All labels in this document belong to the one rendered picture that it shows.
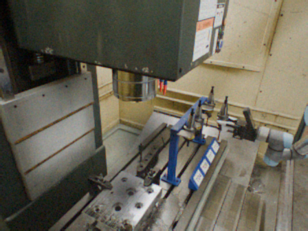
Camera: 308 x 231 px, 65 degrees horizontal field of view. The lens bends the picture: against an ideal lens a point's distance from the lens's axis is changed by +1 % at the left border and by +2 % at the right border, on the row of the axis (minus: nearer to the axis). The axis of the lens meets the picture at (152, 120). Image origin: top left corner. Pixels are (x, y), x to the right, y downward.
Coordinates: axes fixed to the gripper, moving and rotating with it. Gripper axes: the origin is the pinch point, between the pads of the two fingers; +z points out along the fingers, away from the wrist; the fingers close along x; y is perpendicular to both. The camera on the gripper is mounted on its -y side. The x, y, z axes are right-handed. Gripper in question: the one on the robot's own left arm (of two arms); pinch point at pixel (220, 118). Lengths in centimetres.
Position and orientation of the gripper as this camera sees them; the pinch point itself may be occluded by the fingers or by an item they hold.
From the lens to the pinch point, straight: 135.2
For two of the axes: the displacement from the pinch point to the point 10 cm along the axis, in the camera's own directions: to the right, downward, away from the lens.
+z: -8.8, -2.8, 4.0
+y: -0.6, 8.7, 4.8
